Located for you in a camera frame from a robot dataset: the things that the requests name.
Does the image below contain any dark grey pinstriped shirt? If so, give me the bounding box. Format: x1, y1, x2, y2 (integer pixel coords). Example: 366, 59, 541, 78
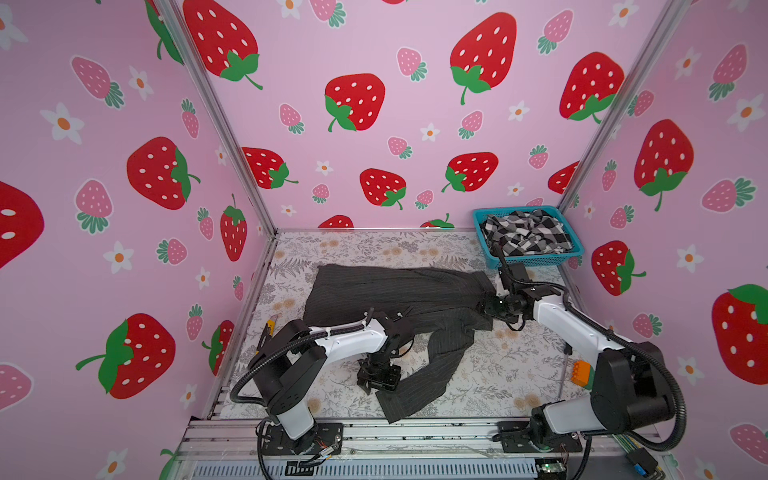
303, 264, 496, 423

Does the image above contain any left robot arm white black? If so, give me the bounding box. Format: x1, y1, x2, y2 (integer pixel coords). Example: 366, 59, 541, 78
229, 310, 414, 441

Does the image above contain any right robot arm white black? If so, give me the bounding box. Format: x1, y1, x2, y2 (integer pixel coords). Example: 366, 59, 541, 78
484, 287, 687, 452

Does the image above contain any black white checkered shirt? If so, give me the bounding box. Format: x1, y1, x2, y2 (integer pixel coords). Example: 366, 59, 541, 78
480, 209, 574, 257

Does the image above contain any orange green toy block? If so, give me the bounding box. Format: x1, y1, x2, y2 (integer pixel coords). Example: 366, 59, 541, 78
570, 360, 594, 391

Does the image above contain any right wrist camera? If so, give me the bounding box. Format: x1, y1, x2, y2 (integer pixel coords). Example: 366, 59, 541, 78
499, 262, 531, 287

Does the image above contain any black handled screwdriver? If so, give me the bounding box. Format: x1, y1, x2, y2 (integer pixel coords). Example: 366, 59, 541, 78
557, 342, 573, 400

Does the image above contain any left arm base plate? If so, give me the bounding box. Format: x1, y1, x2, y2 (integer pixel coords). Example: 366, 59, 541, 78
261, 422, 344, 456

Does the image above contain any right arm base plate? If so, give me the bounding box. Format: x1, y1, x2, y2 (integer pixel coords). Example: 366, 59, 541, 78
492, 420, 583, 453

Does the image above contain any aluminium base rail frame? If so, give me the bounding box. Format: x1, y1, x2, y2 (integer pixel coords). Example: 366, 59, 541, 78
163, 417, 642, 479

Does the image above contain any coloured ribbon cable with connector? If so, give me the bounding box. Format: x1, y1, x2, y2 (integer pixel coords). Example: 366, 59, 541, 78
617, 431, 661, 480

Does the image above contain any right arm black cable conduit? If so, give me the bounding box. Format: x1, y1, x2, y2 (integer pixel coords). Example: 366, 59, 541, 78
494, 245, 688, 452

